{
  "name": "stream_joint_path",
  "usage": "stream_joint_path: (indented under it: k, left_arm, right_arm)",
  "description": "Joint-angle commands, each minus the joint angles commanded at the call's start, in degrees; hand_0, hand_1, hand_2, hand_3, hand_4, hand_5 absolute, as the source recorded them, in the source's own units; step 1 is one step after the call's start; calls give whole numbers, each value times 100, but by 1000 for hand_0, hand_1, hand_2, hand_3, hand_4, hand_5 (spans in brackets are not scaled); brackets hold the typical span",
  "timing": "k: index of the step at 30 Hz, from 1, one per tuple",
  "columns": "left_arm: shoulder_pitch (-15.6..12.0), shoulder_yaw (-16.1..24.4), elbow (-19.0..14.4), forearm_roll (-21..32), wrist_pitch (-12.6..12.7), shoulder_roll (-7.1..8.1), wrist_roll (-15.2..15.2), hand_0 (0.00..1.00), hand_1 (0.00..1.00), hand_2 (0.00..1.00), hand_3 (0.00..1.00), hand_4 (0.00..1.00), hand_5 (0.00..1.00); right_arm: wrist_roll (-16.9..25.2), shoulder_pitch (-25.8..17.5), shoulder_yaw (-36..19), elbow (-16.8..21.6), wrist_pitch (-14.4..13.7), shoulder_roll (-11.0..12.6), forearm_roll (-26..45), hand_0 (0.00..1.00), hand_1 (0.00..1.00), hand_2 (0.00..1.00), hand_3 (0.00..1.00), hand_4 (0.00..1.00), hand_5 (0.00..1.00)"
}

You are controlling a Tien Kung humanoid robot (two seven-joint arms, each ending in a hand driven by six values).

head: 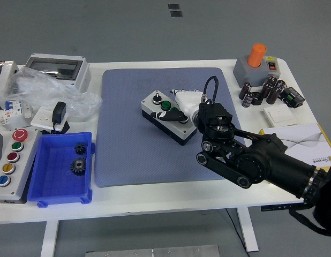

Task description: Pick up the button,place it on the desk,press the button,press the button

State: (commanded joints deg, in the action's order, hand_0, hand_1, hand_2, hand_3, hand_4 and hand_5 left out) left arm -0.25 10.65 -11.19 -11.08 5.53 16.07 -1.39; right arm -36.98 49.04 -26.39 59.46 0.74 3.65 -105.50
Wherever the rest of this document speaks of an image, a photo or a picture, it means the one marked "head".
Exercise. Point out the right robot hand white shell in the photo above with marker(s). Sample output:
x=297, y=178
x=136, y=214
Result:
x=185, y=103

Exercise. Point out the grey four-control button box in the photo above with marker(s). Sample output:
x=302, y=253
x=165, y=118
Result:
x=165, y=128

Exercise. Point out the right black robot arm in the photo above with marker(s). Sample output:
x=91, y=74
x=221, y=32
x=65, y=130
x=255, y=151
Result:
x=275, y=163

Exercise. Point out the grey five-button control box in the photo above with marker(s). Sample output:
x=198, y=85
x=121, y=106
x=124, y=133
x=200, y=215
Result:
x=23, y=171

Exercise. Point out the grey-blue textured mat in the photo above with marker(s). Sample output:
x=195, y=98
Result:
x=128, y=112

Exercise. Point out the dark brown cylindrical capacitor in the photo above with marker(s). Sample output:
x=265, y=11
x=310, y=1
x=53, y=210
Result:
x=272, y=81
x=280, y=85
x=266, y=90
x=245, y=90
x=272, y=96

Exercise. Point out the capacitor with grey print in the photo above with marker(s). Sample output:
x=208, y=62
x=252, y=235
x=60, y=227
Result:
x=247, y=100

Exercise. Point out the orange cylinder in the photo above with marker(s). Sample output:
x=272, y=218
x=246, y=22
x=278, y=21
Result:
x=256, y=54

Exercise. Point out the dark floor plate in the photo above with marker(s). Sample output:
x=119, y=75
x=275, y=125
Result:
x=173, y=6
x=176, y=14

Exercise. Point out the black module with green terminal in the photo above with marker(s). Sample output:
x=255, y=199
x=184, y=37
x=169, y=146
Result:
x=292, y=97

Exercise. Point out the small black gear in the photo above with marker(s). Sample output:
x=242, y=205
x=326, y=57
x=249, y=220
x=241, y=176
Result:
x=80, y=149

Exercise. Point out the yellow and white carton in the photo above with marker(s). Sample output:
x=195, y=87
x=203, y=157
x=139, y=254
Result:
x=302, y=134

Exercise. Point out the large black gear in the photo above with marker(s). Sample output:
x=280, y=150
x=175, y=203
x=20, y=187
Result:
x=78, y=166

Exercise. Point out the black power adapter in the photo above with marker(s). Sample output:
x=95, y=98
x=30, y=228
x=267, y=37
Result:
x=59, y=111

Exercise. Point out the clear crumpled plastic bag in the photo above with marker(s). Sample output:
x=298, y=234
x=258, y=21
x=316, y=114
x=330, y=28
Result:
x=55, y=91

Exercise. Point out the black table control panel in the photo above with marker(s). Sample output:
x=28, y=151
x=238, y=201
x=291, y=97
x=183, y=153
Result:
x=272, y=208

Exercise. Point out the white table leg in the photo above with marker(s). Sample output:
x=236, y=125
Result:
x=49, y=238
x=248, y=230

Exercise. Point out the grey metal plate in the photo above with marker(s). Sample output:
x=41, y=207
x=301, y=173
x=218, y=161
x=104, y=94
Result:
x=154, y=251

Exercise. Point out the blue plastic bin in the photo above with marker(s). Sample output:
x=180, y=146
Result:
x=55, y=184

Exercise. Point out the white circuit breaker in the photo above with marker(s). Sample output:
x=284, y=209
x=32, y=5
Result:
x=13, y=108

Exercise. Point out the grey box with red switch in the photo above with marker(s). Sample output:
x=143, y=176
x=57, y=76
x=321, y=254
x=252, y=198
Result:
x=251, y=75

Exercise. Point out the white wall switch plate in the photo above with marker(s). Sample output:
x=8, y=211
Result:
x=279, y=115

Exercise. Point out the grey enclosure with clear lid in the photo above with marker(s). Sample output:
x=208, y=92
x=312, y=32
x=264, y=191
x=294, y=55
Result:
x=82, y=77

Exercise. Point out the white wall socket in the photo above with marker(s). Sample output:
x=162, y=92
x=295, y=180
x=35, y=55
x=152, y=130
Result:
x=42, y=116

